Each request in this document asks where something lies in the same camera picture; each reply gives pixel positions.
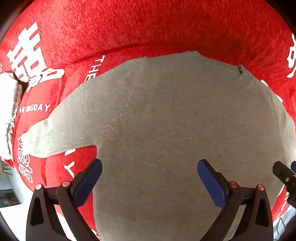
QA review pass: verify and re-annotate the red printed blanket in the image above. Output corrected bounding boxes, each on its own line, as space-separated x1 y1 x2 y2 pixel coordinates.
0 0 296 240

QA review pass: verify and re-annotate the white fluffy cloth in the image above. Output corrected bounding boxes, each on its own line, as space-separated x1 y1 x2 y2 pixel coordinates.
0 72 24 161

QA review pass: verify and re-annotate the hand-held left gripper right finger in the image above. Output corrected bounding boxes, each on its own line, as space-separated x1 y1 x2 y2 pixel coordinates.
197 159 274 241

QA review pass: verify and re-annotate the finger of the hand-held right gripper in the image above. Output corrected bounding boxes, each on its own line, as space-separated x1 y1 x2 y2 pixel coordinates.
272 161 296 193

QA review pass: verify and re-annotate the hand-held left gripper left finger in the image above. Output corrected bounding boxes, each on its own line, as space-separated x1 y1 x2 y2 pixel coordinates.
26 159 103 241

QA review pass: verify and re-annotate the grey shirt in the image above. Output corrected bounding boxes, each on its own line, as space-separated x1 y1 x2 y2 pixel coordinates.
24 50 296 241

